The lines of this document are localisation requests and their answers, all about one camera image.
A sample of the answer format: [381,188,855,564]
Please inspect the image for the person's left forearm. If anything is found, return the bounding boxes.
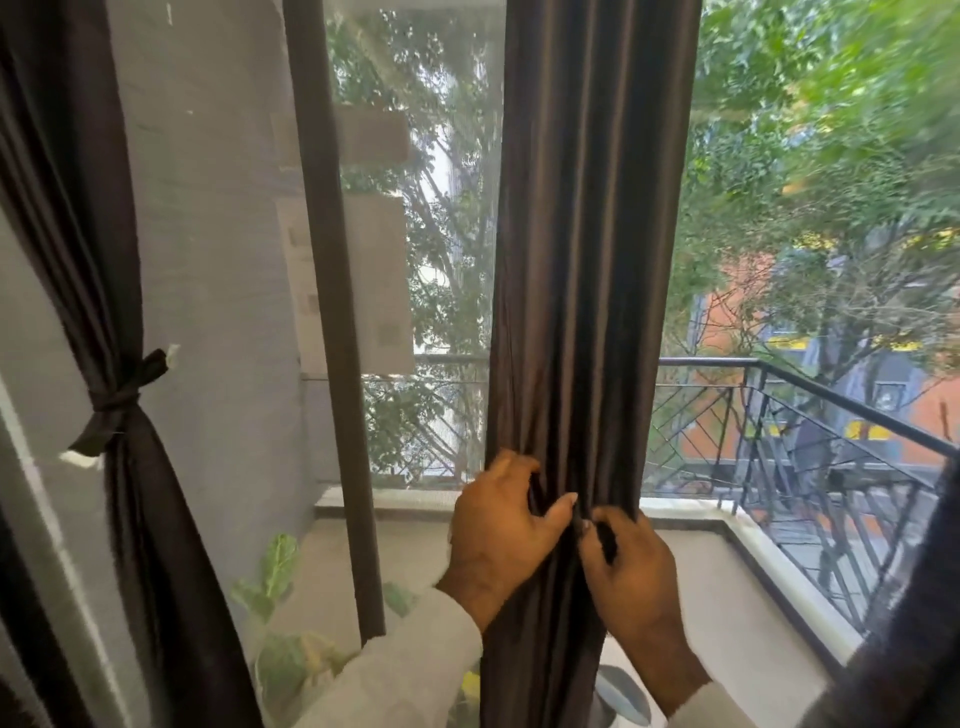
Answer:
[296,577,485,728]

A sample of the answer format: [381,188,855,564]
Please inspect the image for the person's right hand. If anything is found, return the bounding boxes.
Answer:
[578,505,687,651]

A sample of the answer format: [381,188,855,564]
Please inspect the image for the grey round object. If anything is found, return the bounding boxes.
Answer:
[592,664,652,727]

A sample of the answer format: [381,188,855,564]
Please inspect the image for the green potted plant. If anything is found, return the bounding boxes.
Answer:
[228,532,481,728]

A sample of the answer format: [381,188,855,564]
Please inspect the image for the green trees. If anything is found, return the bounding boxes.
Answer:
[327,0,960,481]

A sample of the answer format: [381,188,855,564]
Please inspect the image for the dark curtain tieback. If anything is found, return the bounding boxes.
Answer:
[58,345,181,471]

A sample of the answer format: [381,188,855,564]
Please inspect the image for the dark window frame post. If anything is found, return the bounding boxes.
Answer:
[282,0,387,646]

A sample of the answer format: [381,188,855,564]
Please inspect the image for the black metal balcony railing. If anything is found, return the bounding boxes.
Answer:
[363,354,960,639]

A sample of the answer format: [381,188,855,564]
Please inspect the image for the dark brown tied curtain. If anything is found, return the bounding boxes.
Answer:
[0,0,265,728]

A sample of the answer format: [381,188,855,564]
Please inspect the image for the person's left hand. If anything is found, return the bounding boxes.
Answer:
[437,449,579,633]

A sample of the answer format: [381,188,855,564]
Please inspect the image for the dark brown curtain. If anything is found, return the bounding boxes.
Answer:
[0,0,265,728]
[478,0,705,728]

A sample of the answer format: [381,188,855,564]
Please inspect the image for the person's right forearm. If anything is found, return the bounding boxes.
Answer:
[630,626,759,728]

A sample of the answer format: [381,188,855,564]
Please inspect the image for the orange building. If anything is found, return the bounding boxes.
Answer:
[678,255,960,470]

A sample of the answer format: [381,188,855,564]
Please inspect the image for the dark curtain edge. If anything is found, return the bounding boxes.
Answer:
[798,450,960,728]

